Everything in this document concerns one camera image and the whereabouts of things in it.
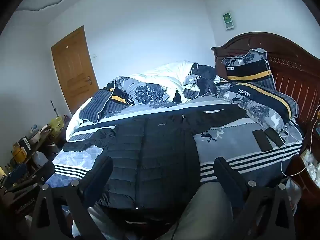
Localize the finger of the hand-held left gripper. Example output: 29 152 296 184
30 162 56 181

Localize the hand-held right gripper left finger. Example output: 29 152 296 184
30 156 114 240

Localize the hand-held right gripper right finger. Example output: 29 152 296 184
213 156 298 240

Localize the black puffer jacket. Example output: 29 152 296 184
62 106 250 210

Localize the cluttered dark side table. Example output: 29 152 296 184
0 127 68 180

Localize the yellow container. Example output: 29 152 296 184
12 142 27 164

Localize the person's leg in grey trousers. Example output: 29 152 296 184
160 181 234 240

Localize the yellow plastic bag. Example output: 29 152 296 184
49 116 64 138

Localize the black smartphone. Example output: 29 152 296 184
252 129 273 152
264 127 285 148

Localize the tree-print pillow with yellow stripe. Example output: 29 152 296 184
221 48 277 90
222 82 299 132

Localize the blue white tree-print duvet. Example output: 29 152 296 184
66 60 222 135

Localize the brown wooden door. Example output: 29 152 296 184
51 26 100 115

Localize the dark red wooden headboard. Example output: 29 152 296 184
211 32 320 135

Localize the white charging cable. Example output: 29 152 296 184
279 105 320 178

